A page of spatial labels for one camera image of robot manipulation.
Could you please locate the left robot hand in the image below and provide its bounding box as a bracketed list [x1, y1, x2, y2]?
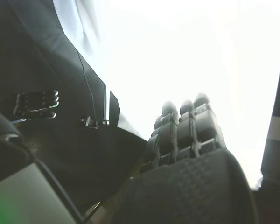
[0, 92, 259, 224]

